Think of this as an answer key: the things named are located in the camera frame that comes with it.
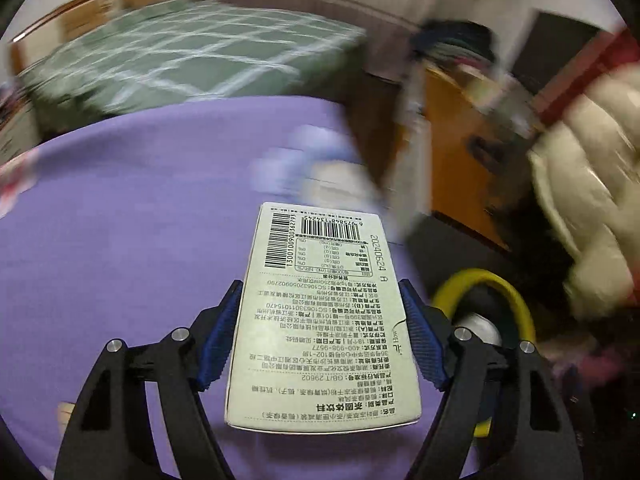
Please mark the pile of folded clothes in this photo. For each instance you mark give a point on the pile of folded clothes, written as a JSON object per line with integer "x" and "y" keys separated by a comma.
{"x": 450, "y": 42}

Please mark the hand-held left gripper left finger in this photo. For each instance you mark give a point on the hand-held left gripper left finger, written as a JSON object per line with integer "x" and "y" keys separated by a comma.
{"x": 222, "y": 340}

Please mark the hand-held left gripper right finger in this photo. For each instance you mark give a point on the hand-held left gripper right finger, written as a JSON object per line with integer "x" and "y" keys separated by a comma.
{"x": 425, "y": 345}

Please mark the yellow-rimmed blue bin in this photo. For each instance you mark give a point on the yellow-rimmed blue bin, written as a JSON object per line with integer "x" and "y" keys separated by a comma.
{"x": 520, "y": 305}

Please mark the purple floral tablecloth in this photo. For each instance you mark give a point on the purple floral tablecloth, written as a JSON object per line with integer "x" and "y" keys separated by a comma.
{"x": 150, "y": 210}

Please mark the white puffer jacket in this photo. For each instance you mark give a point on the white puffer jacket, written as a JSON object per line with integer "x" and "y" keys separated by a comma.
{"x": 590, "y": 185}

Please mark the black television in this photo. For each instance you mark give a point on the black television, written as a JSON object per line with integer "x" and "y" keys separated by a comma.
{"x": 555, "y": 45}

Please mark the wooden bed headboard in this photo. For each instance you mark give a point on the wooden bed headboard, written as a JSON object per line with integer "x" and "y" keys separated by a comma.
{"x": 22, "y": 57}

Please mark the green white box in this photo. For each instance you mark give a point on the green white box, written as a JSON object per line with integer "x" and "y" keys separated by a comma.
{"x": 320, "y": 335}

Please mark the green checked bed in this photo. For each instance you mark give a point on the green checked bed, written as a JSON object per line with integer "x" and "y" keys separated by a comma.
{"x": 200, "y": 45}

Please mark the orange wooden desk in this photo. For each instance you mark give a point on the orange wooden desk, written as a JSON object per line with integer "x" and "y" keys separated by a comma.
{"x": 450, "y": 160}

